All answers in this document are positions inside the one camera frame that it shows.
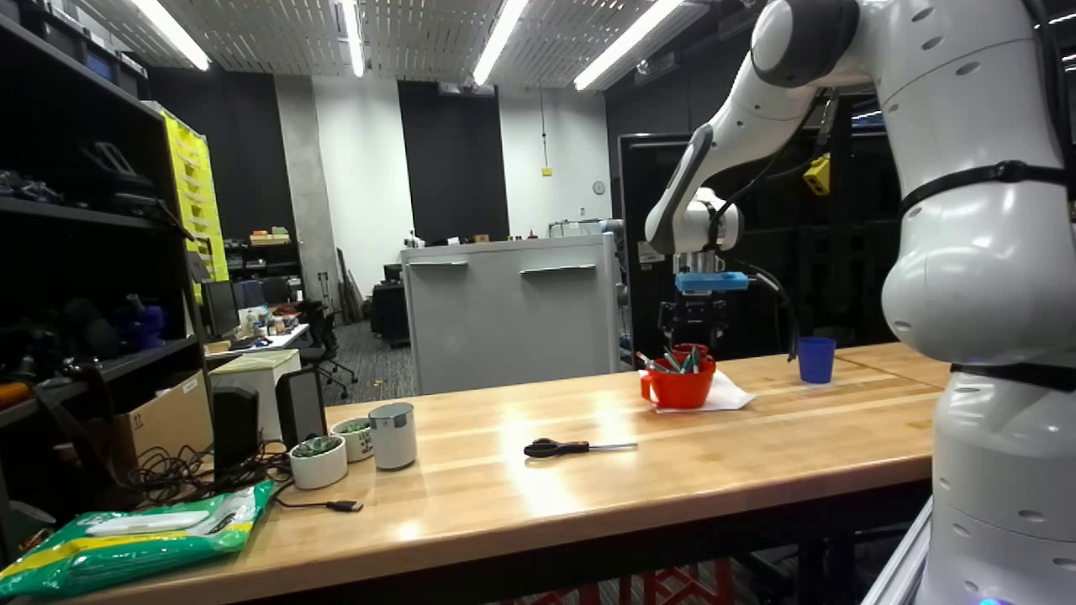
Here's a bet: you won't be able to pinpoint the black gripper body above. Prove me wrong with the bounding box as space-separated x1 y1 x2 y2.
664 294 742 341

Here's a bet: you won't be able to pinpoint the large orange plastic cup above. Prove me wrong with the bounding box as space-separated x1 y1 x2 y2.
639 341 720 409

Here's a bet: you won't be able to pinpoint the blue plastic cup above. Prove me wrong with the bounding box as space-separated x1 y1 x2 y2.
794 334 840 386

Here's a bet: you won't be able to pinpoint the white paper sheet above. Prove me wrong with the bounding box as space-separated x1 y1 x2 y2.
654 368 757 418

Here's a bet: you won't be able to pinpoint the black metal rack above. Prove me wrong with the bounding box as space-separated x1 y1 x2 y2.
620 122 912 363

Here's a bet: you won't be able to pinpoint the black marker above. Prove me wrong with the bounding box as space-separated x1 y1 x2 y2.
522 435 642 460

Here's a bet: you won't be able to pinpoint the light grey cabinet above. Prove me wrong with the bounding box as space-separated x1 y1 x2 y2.
401 233 623 398

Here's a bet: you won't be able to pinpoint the yellow hanging tag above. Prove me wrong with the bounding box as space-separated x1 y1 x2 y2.
800 149 839 198

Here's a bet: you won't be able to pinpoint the ceiling light strip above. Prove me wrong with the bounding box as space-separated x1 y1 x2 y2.
332 0 370 81
571 0 685 94
471 0 531 92
133 0 216 74

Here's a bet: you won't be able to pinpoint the white mug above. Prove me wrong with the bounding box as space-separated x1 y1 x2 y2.
366 400 422 473

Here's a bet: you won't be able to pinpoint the white pot with plant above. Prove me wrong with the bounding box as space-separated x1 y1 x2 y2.
331 415 380 463
285 432 352 490

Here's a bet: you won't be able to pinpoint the black office chair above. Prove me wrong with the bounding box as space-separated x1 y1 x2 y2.
295 298 365 400

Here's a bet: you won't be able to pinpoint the black desktop speaker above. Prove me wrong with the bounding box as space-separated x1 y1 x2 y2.
277 363 332 451
213 385 267 488

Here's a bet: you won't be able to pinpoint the white side table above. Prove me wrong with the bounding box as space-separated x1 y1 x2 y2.
210 345 306 444

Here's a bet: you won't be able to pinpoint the yellow poster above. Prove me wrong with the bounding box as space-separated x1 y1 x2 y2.
161 109 232 287

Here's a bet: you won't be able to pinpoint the cardboard box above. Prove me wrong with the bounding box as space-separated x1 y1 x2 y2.
110 369 219 473

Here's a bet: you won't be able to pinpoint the green plastic package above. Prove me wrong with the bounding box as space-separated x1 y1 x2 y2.
0 477 285 598

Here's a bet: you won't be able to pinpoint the black shelf unit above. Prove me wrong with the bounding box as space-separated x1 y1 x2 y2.
0 10 213 566

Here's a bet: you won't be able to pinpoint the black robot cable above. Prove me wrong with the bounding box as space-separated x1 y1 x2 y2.
728 258 806 363

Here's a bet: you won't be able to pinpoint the black cable with plug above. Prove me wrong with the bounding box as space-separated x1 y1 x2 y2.
272 480 366 515

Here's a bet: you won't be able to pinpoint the tangled black cables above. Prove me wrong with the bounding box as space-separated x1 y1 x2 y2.
133 442 229 499

